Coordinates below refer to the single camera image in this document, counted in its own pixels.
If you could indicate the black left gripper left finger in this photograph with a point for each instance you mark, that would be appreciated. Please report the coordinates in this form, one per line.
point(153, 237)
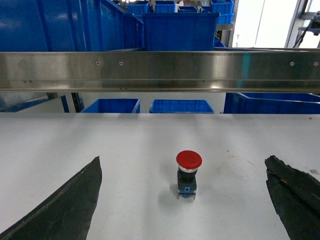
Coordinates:
point(66, 214)

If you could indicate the blue bin below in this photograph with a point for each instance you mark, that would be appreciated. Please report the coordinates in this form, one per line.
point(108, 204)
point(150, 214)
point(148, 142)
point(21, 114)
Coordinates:
point(114, 105)
point(173, 106)

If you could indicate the blue bin below middle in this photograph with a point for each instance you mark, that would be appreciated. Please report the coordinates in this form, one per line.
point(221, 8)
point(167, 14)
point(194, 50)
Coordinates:
point(173, 106)

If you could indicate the large blue crate on shelf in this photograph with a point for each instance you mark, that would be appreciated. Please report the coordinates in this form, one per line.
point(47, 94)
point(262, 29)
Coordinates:
point(67, 26)

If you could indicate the red mushroom push button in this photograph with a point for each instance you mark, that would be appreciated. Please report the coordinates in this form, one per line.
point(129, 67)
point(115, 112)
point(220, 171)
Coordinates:
point(188, 163)

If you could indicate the large blue crate below right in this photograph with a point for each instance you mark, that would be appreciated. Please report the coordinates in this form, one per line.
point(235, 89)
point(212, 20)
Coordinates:
point(271, 103)

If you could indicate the blue bin below left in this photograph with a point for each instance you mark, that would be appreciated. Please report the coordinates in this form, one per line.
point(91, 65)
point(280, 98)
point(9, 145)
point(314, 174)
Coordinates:
point(114, 105)

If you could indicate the stainless steel shelf rail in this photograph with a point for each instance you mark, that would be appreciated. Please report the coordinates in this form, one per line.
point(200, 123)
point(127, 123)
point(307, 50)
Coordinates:
point(251, 70)

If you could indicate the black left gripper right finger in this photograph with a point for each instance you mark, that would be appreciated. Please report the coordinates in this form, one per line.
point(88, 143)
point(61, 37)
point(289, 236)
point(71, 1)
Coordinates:
point(295, 196)

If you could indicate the blue crate on shelf middle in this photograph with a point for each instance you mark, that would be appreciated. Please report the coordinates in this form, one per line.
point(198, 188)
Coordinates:
point(189, 31)

